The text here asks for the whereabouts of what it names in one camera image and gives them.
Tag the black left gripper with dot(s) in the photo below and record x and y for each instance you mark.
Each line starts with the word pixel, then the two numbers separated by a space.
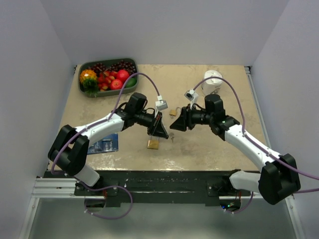
pixel 159 130

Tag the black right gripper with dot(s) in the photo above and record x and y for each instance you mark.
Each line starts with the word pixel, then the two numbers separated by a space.
pixel 185 120

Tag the silver key set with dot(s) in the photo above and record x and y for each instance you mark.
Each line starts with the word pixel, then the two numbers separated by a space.
pixel 171 136

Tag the small brass padlock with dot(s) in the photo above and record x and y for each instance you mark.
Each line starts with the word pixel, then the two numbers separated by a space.
pixel 174 112

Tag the large brass padlock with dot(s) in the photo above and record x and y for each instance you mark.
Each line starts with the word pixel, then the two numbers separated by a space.
pixel 153 143

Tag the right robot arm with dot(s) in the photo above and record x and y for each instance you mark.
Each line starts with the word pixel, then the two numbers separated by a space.
pixel 277 177

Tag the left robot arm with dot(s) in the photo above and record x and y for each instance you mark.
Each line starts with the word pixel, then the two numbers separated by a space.
pixel 70 148

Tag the white paper roll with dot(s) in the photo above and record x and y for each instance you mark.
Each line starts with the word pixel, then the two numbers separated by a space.
pixel 211 86

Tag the blue blister pack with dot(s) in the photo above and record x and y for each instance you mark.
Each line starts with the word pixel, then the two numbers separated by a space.
pixel 107 144

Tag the green lime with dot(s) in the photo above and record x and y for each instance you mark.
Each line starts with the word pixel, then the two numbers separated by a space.
pixel 131 82

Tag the red apple lower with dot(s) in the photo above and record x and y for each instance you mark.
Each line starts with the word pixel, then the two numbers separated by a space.
pixel 116 84

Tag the red apple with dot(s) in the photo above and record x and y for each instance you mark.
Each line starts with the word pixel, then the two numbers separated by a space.
pixel 116 84
pixel 122 75

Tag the red apple upper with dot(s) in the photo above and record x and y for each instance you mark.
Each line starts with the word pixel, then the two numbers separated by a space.
pixel 122 75

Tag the green fruit tray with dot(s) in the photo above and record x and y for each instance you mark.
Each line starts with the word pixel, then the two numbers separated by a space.
pixel 104 93

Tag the small red fruits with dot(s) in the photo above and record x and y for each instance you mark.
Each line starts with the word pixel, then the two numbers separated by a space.
pixel 104 80

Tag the orange green fake fruit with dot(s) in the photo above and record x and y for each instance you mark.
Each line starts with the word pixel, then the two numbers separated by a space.
pixel 89 83

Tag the dark grape bunch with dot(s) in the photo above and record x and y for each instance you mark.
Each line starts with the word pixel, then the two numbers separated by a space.
pixel 107 68

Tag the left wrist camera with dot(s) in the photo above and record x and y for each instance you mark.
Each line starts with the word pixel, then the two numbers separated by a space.
pixel 160 105

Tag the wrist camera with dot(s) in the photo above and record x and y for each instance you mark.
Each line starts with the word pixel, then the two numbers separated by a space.
pixel 192 96
pixel 160 105

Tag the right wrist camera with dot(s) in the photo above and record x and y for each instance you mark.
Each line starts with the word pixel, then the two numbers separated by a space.
pixel 192 96

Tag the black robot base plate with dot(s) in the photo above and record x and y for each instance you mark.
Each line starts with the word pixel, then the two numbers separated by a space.
pixel 161 187

